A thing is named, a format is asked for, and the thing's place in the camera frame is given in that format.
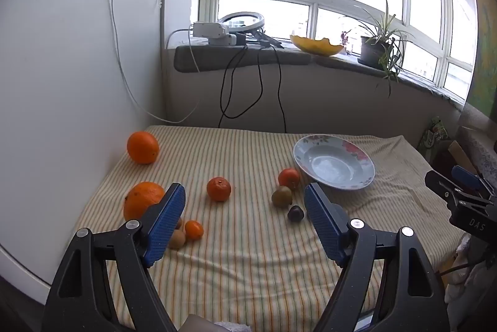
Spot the white power adapter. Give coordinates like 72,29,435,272
189,20,228,38

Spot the green snack package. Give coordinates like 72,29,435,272
419,117,448,150

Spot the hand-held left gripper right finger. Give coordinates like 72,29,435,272
304,182,453,332

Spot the brown kiwi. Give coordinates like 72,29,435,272
168,229,187,250

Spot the small kumquat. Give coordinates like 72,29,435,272
184,220,204,240

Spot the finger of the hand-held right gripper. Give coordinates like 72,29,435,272
451,165,497,198
424,170,494,210

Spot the white cabinet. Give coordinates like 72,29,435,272
0,0,167,296

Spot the white lace cloth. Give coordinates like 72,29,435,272
458,103,497,179

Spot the green yellow wall poster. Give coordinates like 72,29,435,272
466,0,497,115

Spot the white cable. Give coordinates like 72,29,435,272
111,0,203,124

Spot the person's right hand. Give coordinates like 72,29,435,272
446,235,494,302

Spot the floral white plate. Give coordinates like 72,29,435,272
293,134,376,192

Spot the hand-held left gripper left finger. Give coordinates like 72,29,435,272
42,182,186,332

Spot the bumpy large orange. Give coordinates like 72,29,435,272
123,181,166,223

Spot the black cable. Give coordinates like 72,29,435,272
272,45,288,133
218,45,265,128

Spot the black ring light mount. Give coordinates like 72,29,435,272
254,30,288,49

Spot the mandarin with stem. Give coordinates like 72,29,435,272
277,168,301,190

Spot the small glass vase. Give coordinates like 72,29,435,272
340,30,355,55

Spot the smooth large orange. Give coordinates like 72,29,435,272
127,131,161,165

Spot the yellow wavy bowl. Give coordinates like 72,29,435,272
290,34,345,57

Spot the potted spider plant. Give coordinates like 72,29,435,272
342,0,415,98

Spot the white ring light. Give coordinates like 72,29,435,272
217,13,267,36

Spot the white power strip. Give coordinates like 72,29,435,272
207,34,237,47

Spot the brown cardboard box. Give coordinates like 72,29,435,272
446,140,479,177

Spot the green-brown round fruit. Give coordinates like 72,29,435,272
271,185,293,208

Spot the striped tablecloth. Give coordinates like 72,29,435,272
75,124,467,332

